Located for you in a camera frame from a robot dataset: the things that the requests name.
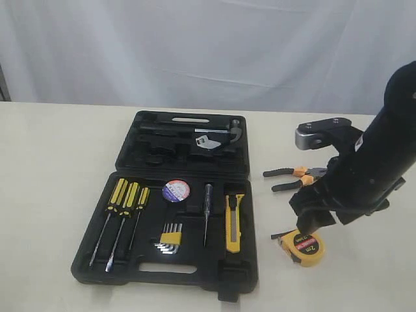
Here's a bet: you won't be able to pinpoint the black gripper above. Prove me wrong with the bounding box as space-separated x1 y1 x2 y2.
289 156 406 233

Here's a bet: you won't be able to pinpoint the yellow tape measure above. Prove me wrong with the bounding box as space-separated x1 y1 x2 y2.
270 229 326 267

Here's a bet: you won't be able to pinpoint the yellow black utility knife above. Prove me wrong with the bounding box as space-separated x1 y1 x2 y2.
225 194 244 254

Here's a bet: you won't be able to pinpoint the black PVC electrical tape roll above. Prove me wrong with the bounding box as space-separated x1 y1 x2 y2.
162 179 190 203

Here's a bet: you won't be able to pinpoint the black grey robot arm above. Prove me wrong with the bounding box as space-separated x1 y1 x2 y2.
289 62 415 234

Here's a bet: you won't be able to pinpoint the black plastic tool case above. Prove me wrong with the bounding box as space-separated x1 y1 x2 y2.
71 110 258 302

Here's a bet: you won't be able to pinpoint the silver claw hammer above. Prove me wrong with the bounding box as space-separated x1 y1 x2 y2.
139 120 242 142

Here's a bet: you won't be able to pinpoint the silver adjustable wrench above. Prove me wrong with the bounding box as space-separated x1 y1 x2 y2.
195 134 224 150

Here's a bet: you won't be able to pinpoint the hex key set yellow holder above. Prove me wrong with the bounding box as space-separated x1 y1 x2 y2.
154 223 183 255

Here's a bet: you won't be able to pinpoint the white backdrop curtain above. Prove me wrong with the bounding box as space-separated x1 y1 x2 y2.
1 1 415 114

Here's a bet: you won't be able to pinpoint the small yellow black screwdriver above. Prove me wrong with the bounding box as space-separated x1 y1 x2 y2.
128 187 150 252

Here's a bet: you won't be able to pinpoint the middle yellow black screwdriver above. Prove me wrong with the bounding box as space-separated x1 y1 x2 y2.
105 182 140 272

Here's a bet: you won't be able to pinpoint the large yellow black screwdriver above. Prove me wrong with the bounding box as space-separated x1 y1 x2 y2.
89 177 128 267

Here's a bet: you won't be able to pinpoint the orange black handled pliers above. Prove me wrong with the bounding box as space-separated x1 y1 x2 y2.
262 165 331 193

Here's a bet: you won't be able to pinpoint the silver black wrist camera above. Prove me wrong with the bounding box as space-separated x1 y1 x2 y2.
295 117 363 156

